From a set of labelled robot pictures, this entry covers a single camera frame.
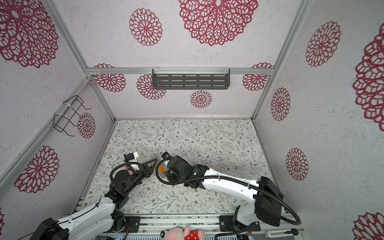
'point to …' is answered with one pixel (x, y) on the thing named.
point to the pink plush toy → (176, 233)
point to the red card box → (128, 168)
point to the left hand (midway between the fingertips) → (157, 162)
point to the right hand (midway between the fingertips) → (168, 169)
